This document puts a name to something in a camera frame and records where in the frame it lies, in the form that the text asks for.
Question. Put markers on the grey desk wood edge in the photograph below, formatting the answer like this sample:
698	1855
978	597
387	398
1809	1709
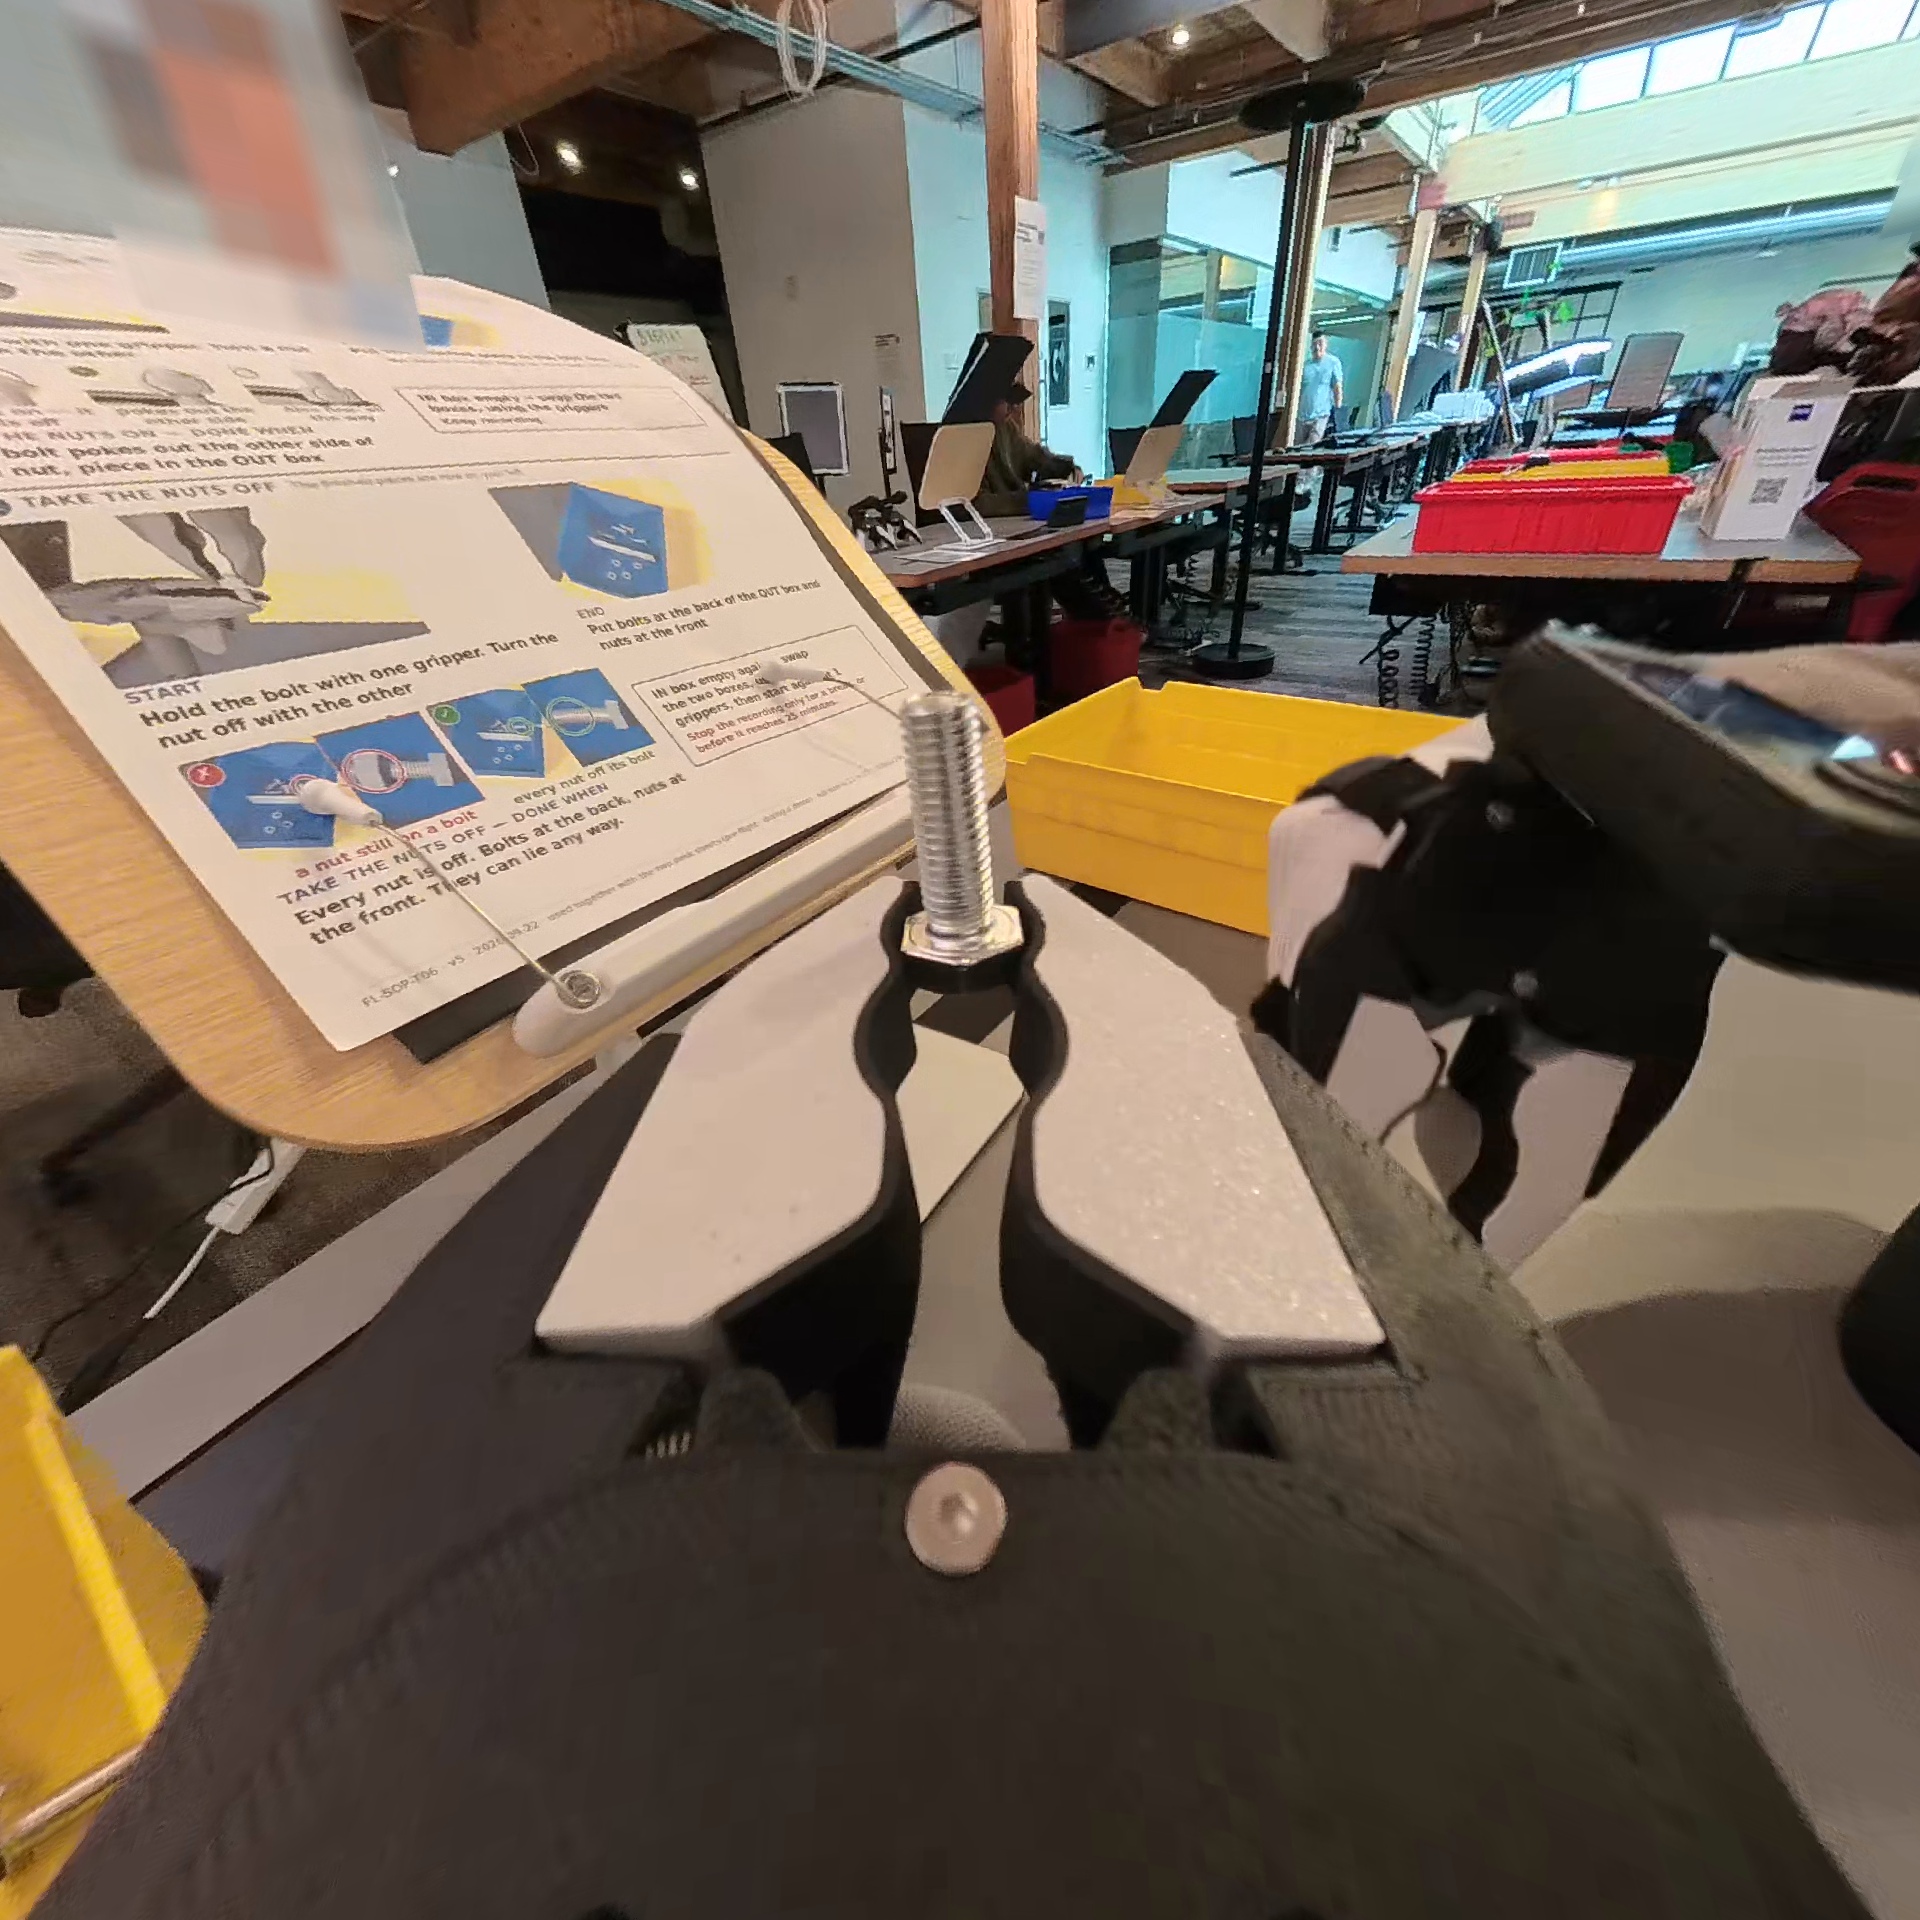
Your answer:
1050	541

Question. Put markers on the red plastic bin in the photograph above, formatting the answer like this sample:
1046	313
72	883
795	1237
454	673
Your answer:
1546	521

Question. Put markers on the wooden support post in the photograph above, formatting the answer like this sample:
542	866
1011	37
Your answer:
1011	149

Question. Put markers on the black floor pole stand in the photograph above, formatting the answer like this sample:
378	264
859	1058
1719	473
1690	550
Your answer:
1233	661

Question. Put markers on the whiteboard easel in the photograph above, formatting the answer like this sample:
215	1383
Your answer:
681	368

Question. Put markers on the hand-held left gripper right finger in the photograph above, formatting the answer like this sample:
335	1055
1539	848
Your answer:
1184	1185

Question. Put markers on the black textured wrist pad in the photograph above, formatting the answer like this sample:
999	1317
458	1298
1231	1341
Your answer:
1890	1350

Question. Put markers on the white page ledge bar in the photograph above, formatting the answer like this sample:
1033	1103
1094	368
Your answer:
674	961

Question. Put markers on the wooden document stand board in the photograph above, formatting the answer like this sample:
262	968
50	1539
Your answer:
181	1035

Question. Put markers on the framed sign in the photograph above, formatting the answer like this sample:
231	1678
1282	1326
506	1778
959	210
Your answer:
811	430

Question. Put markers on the printed instruction sheet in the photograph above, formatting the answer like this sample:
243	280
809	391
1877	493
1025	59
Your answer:
451	600

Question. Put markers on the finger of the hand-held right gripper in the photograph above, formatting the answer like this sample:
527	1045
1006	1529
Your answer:
1328	885
1455	755

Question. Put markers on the white printed box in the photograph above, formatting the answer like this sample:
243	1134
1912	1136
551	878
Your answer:
1769	450

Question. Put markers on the red floor bin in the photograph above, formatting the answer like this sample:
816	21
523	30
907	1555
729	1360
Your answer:
1096	661
1009	697

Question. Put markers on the silver hex nut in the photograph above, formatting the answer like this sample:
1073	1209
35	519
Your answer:
949	810

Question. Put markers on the yellow plastic bin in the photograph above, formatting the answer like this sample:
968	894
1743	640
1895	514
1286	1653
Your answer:
1141	840
61	1576

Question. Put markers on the small blue bin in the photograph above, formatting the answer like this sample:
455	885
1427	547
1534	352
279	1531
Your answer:
1067	504

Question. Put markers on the beige document stand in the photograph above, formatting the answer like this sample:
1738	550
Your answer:
955	465
1154	458

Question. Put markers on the spare black grippers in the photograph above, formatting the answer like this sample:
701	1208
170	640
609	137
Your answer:
886	517

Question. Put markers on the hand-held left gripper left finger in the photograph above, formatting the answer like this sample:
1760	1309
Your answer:
721	1185

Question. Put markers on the long grey desk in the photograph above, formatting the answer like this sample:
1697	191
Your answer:
1501	567

